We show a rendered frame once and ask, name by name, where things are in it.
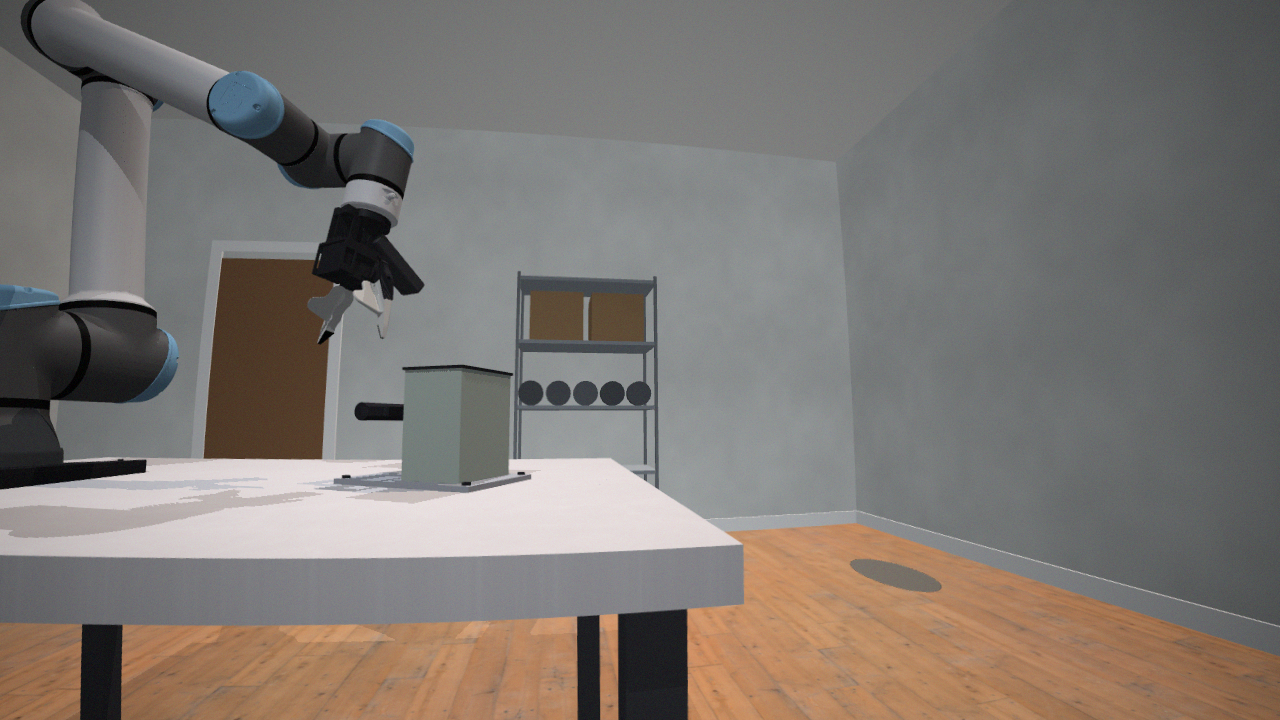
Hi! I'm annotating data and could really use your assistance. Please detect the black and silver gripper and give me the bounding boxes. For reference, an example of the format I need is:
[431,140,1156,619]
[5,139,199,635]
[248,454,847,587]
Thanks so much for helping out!
[307,204,394,345]

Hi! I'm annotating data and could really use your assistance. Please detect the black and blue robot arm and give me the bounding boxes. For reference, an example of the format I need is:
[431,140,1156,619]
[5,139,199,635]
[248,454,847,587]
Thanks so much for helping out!
[0,0,413,468]

